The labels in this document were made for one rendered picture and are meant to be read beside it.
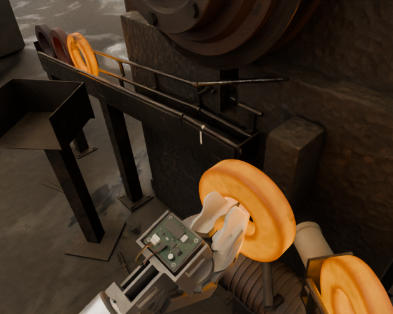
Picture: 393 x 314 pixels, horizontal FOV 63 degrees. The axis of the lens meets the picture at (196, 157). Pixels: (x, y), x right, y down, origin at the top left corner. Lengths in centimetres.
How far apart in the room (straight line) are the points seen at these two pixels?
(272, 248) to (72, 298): 108
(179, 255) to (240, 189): 12
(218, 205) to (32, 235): 133
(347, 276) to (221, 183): 21
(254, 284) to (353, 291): 30
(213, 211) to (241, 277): 35
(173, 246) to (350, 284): 25
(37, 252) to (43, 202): 30
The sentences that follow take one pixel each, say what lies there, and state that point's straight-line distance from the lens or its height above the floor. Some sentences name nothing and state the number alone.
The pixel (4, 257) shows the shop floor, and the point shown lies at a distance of 167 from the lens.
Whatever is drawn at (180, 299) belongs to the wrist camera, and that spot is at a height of 80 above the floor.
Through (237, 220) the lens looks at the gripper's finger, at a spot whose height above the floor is 86.
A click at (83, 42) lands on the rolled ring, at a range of 133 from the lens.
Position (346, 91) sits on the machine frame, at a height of 87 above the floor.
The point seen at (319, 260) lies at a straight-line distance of 58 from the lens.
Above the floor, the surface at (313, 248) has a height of 70.
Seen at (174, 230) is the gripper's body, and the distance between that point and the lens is 38.
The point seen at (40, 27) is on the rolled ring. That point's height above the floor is 73.
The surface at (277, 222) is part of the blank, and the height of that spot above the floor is 87.
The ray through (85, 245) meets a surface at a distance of 153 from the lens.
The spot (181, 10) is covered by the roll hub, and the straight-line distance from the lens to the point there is 59.
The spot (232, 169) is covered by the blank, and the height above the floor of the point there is 90.
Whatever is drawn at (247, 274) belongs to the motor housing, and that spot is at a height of 52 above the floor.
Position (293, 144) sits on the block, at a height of 80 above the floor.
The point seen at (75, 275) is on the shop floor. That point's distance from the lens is 147.
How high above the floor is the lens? 119
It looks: 41 degrees down
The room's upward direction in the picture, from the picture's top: 4 degrees counter-clockwise
